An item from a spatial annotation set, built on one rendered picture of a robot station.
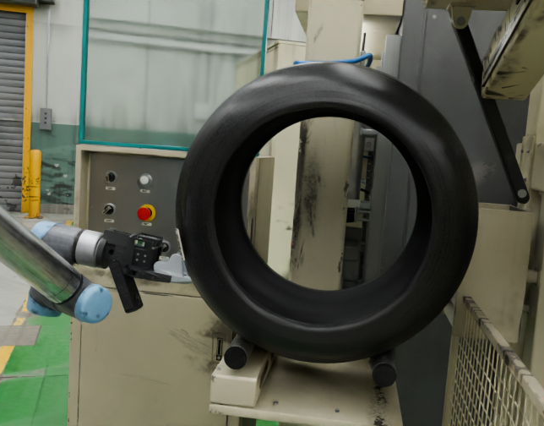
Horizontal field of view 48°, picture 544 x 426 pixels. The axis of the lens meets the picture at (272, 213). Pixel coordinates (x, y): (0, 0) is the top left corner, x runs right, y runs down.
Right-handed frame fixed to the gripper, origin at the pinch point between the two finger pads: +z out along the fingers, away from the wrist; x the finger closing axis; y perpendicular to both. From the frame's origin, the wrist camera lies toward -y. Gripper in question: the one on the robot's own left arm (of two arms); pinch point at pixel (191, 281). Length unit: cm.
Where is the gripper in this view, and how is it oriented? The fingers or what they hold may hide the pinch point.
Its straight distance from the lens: 129.3
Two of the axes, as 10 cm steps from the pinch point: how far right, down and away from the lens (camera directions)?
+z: 9.7, 2.1, -1.2
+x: 1.4, -1.0, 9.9
